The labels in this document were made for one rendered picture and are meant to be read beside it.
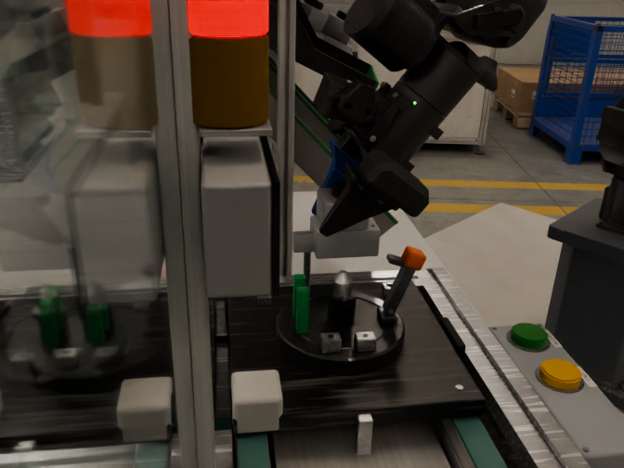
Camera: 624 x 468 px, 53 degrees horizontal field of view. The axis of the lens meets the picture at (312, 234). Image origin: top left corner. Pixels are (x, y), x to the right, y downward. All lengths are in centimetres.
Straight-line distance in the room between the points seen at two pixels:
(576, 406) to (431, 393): 14
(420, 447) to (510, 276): 53
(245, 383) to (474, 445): 22
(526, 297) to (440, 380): 44
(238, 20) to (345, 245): 32
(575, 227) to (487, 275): 33
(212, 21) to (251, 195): 9
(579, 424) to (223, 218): 43
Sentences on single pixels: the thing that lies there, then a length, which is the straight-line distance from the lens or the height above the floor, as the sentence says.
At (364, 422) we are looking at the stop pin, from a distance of 59.
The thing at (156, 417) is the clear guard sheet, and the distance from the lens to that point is 22.
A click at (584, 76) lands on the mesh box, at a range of 484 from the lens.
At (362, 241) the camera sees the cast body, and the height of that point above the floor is 109.
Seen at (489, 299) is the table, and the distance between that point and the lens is 103.
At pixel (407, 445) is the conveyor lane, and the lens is 65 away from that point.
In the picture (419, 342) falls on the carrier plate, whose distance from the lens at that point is 70.
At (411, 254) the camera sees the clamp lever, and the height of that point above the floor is 107.
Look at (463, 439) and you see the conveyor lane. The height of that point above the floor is 95.
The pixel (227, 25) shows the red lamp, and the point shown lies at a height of 132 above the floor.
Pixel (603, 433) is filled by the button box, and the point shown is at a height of 96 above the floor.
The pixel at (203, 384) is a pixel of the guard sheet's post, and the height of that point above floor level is 108.
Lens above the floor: 135
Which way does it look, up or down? 24 degrees down
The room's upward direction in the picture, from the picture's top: 2 degrees clockwise
